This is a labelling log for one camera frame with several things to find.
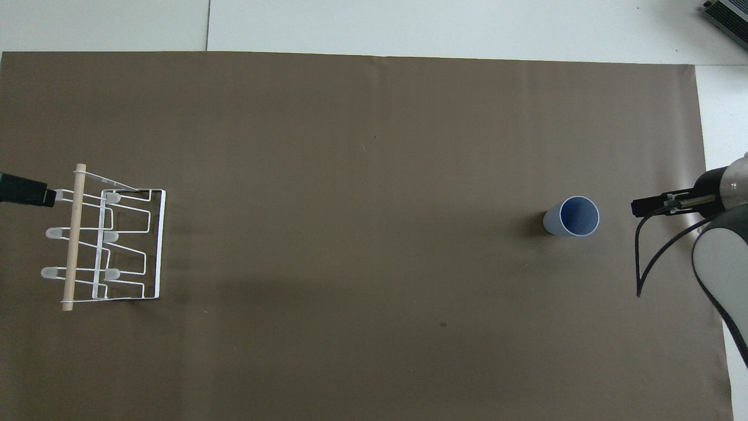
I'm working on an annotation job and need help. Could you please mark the black cable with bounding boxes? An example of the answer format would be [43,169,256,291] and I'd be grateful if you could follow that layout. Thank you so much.
[635,200,726,298]

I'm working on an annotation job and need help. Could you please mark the white wire cup holder rack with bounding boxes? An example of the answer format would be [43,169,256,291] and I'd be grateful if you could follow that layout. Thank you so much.
[40,163,167,312]

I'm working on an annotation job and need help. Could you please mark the grey metal device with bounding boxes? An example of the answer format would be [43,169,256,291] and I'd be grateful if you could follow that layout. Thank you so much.
[701,0,748,51]

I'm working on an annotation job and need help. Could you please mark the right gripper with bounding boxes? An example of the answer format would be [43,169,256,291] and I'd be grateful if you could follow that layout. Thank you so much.
[678,166,729,213]

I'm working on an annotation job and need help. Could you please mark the light blue plastic cup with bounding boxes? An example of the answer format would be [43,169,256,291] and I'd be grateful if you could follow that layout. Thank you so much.
[543,195,601,238]

